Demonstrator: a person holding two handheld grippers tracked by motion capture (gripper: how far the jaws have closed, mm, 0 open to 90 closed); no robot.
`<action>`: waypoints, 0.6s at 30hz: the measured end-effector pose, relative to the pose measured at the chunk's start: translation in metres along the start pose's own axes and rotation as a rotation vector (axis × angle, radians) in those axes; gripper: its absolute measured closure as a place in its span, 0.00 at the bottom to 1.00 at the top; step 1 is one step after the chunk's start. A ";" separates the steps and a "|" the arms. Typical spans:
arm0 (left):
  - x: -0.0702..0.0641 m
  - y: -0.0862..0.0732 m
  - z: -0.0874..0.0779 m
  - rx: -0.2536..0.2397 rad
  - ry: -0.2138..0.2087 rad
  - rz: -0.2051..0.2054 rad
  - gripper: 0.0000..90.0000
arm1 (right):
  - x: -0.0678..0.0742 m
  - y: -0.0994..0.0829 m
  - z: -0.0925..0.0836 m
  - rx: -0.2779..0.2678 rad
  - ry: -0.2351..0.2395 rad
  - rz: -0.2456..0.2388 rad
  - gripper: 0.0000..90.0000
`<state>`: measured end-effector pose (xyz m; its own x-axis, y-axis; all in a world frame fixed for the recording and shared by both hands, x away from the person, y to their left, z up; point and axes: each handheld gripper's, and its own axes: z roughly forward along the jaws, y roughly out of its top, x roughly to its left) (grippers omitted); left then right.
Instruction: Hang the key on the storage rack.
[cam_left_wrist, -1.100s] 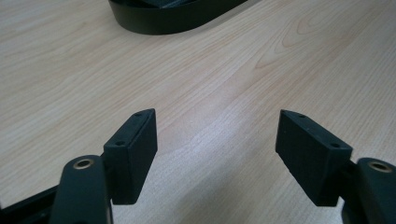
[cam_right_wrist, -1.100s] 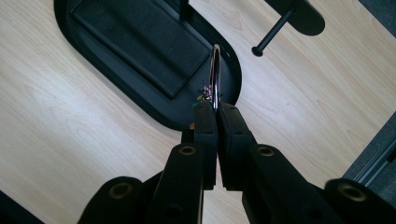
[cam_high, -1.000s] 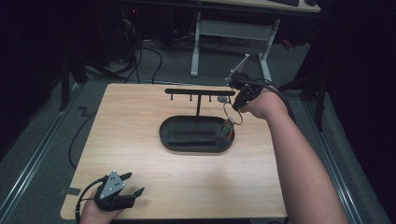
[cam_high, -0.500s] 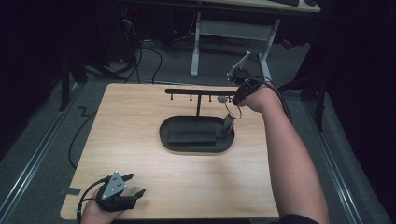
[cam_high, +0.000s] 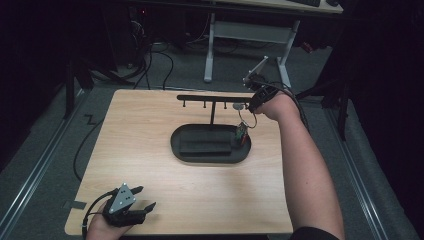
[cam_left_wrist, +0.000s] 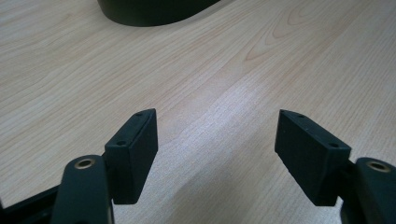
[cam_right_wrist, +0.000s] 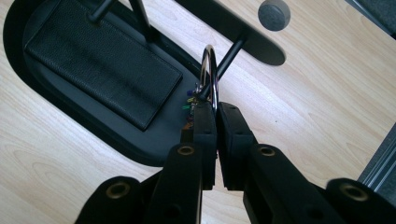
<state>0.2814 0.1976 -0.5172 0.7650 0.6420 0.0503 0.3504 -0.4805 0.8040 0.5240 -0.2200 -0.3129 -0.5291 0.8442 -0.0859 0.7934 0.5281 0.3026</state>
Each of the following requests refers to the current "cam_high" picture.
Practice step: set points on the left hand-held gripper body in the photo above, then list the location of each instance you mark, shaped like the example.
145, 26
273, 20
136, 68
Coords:
121, 201

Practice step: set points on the black key holder with tray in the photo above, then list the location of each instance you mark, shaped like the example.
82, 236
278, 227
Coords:
186, 156

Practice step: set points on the person's right hand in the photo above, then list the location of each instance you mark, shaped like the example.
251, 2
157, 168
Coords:
281, 106

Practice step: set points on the aluminium floor rail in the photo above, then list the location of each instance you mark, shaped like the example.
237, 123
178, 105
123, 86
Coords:
356, 173
36, 170

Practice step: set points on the person's left hand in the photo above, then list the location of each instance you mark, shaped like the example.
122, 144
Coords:
100, 230

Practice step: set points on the grey tape strip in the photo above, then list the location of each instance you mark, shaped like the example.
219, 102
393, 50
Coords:
76, 205

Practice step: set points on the black computer mouse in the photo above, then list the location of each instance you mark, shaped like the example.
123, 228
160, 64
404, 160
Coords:
332, 2

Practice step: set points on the white-legged wooden desk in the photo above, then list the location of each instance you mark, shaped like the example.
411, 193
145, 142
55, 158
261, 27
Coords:
250, 31

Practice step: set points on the black sleeve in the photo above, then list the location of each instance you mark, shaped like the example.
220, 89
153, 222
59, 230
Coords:
313, 234

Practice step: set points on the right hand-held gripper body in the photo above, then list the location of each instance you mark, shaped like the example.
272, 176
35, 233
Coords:
263, 93

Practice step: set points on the black wallet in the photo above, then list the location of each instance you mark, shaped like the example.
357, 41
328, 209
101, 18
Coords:
205, 144

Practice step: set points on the black metal stand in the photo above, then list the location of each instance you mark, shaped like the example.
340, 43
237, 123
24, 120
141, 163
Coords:
70, 90
341, 106

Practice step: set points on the grey round table grommet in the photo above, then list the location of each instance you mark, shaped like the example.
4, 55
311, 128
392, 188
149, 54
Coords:
238, 106

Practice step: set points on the black keyboard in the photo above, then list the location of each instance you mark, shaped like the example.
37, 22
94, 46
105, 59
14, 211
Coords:
305, 2

